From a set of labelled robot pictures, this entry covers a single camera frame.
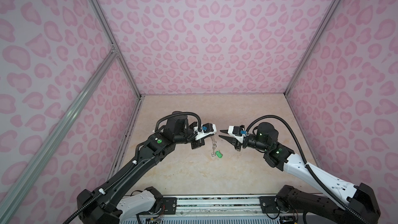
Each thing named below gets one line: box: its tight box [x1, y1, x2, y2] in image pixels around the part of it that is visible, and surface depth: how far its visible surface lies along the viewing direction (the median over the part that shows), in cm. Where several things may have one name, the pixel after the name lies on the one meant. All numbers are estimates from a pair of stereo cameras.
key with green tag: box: [215, 149, 224, 159], surface depth 92 cm
